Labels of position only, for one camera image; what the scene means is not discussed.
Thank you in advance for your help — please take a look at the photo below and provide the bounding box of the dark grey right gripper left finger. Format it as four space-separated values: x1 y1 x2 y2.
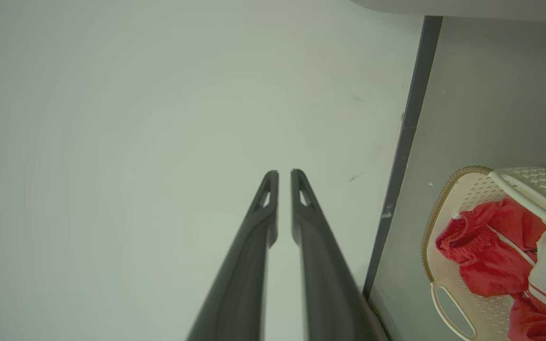
185 170 280 341

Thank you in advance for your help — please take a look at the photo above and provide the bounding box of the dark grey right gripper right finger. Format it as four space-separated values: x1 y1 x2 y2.
291 169 390 341

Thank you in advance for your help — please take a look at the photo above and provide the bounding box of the red garment with white hem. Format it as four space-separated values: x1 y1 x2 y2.
435 198 546 298

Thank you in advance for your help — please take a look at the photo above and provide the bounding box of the cream perforated laundry basket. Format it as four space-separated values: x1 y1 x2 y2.
421 166 546 341

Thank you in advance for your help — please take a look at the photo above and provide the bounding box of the black wall baseboard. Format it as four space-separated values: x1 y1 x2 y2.
362 16 443 300

